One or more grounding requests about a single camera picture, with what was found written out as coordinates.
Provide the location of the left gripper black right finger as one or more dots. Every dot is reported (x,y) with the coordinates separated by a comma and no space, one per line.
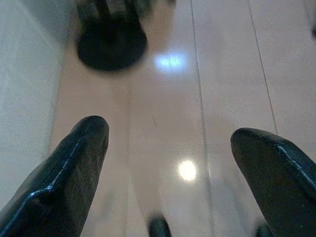
(279,182)

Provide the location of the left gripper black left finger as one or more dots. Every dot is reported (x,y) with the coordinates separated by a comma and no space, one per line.
(61,187)

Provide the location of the black round blurred object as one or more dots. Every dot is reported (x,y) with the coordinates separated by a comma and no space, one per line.
(111,47)

